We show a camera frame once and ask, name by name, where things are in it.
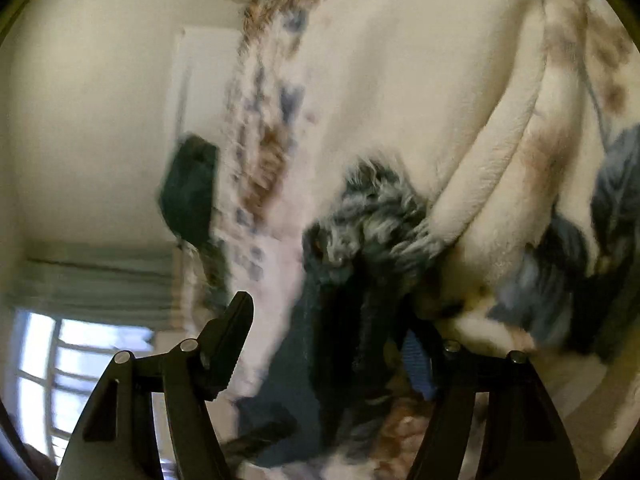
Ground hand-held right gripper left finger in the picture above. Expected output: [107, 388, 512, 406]
[54, 291, 255, 480]

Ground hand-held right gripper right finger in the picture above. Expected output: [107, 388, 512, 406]
[400, 321, 582, 480]

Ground dark blue pants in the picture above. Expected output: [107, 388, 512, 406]
[235, 255, 441, 469]

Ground pale green window blind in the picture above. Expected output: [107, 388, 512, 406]
[3, 243, 188, 332]

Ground dark cloth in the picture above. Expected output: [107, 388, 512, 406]
[158, 133, 232, 299]

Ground window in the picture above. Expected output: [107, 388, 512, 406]
[9, 309, 176, 466]

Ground white floral printed blanket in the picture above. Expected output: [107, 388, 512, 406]
[175, 0, 640, 480]

